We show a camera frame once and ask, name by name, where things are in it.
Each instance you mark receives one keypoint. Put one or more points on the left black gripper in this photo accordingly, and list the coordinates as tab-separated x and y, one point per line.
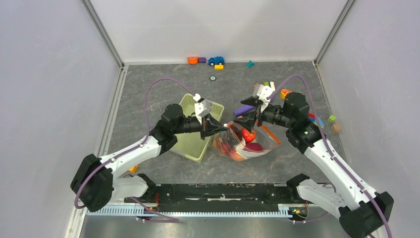
209	126

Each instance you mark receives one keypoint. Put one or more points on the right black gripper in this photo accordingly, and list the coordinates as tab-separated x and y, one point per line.
248	122

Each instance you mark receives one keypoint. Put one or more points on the clear orange zip top bag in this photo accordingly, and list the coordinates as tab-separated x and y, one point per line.
239	144

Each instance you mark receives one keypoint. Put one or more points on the red toy apple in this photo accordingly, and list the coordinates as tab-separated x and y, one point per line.
247	136

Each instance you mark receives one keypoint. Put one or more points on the orange toy peach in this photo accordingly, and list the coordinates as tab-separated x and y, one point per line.
237	155

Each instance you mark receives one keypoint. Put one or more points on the purple toy sweet potato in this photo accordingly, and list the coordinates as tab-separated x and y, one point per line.
253	147

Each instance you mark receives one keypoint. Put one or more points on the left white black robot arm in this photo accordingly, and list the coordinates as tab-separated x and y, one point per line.
98	180

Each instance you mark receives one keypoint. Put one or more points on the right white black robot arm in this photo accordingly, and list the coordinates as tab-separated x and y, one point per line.
359	208

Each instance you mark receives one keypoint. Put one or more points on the purple flashlight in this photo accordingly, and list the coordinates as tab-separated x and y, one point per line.
242	110

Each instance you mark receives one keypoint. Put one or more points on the green white toy bricks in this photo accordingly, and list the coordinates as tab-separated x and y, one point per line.
270	84

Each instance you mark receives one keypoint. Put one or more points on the orange yellow round toy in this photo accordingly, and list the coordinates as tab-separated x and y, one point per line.
284	92

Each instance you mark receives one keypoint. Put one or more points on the teal triangular block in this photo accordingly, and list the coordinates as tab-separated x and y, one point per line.
250	64

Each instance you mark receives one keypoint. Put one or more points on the yellow toy brick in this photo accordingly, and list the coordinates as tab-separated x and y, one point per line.
219	67

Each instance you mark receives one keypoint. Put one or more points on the multicolour brick stack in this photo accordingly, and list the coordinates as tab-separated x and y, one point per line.
315	120

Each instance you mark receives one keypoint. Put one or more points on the blue toy car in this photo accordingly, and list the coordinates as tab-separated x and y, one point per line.
216	61

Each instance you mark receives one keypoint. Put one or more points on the orange half round block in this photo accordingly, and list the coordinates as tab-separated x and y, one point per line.
193	60

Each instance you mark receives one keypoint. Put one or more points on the small green cube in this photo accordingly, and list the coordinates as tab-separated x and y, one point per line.
331	119

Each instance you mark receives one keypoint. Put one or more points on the tan wooden cube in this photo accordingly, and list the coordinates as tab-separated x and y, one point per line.
336	128

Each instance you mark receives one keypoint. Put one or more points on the yellow orange wedge block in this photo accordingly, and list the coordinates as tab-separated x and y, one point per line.
133	169

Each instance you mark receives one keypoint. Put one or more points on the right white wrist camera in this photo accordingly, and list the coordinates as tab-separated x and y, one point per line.
263	93

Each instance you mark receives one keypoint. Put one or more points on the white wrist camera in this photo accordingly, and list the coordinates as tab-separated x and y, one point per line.
201	107
263	93

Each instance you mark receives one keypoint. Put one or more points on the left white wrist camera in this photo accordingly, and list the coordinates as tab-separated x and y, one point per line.
201	107

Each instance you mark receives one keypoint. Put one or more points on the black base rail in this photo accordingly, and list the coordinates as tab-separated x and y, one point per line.
218	197

